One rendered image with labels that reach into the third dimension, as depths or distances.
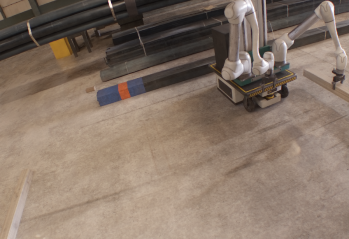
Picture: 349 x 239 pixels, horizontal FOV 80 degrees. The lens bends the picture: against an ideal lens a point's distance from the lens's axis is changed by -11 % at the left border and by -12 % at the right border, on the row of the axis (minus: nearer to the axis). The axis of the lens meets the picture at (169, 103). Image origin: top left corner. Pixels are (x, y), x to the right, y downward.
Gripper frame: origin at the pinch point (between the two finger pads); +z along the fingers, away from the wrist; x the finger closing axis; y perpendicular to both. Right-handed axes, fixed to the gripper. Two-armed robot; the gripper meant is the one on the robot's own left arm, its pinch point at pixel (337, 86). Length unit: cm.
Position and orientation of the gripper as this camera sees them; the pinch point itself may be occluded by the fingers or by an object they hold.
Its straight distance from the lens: 296.1
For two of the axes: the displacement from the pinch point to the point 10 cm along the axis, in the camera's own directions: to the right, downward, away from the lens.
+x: 9.5, -3.1, 0.9
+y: 2.4, 4.8, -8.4
